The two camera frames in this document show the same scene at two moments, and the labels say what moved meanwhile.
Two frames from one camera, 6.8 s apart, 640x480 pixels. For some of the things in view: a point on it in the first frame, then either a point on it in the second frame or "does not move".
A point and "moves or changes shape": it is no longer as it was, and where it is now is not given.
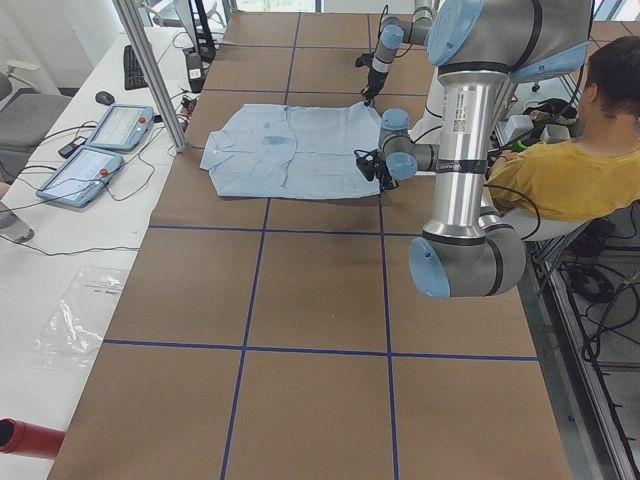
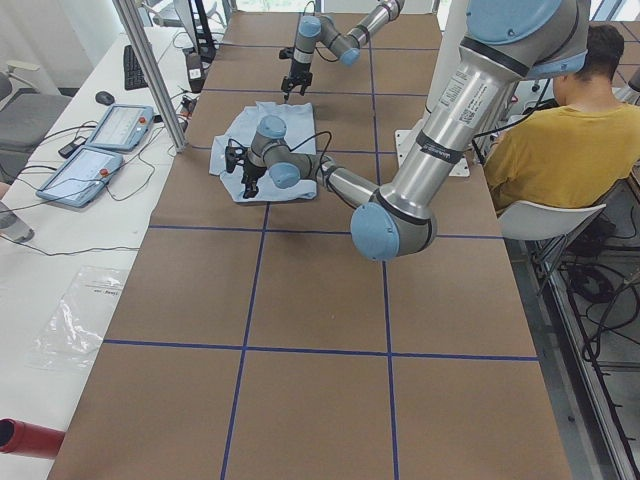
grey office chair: [26, 118] does not move
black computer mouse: [104, 97] does not move
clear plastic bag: [76, 328] does not move
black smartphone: [68, 149] does not move
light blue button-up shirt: [302, 151] moves or changes shape
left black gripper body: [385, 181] -> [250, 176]
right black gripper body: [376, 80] -> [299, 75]
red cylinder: [24, 438] does not move
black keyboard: [134, 76] does not move
